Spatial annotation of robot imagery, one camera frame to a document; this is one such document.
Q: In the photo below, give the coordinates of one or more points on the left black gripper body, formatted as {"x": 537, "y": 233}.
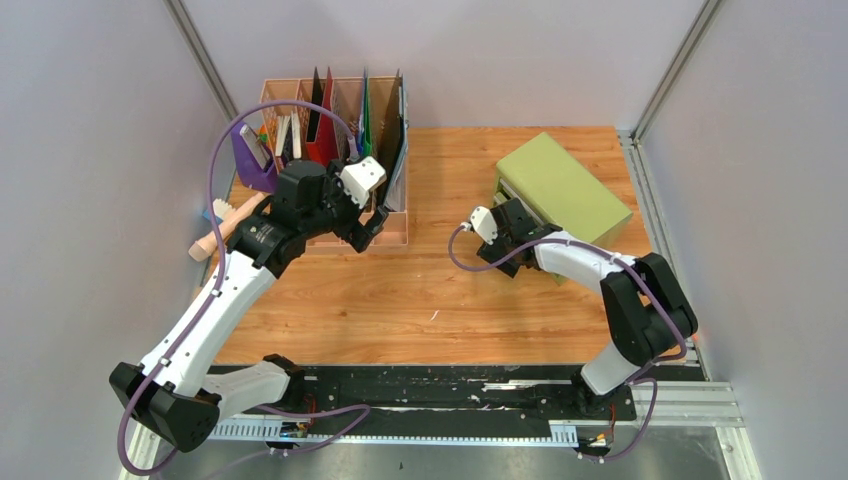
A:
{"x": 344, "y": 210}

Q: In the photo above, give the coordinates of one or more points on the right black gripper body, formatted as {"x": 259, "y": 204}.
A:
{"x": 502, "y": 242}

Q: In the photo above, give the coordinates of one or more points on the green metal drawer cabinet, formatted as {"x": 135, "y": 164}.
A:
{"x": 556, "y": 188}

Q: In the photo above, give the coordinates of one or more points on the red binder folder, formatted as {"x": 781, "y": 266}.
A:
{"x": 320, "y": 143}

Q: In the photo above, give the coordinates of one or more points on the green translucent plastic folder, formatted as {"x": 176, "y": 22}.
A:
{"x": 366, "y": 106}

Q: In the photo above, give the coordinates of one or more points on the beige plastic file organizer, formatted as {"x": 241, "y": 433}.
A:
{"x": 294, "y": 204}

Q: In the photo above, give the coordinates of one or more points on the orange yellow booklet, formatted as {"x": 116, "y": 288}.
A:
{"x": 284, "y": 141}

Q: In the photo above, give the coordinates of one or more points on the blue binder folder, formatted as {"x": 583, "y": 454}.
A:
{"x": 360, "y": 134}

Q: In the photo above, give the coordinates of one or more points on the black notebook with sticker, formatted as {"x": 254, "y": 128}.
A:
{"x": 297, "y": 141}

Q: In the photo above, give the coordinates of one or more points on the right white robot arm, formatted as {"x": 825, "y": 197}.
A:
{"x": 647, "y": 313}

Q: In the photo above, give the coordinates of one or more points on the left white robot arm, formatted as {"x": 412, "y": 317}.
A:
{"x": 171, "y": 391}

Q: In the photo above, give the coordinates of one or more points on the black clipboard blue back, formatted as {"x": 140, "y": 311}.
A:
{"x": 391, "y": 138}

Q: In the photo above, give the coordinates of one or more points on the purple folder behind organizer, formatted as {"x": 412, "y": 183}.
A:
{"x": 254, "y": 161}

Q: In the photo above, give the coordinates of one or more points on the blue white eraser block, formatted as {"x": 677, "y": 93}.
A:
{"x": 210, "y": 213}

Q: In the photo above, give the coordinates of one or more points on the beige rolled tube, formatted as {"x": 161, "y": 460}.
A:
{"x": 227, "y": 218}

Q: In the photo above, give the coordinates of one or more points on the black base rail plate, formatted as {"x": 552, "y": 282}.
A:
{"x": 456, "y": 401}

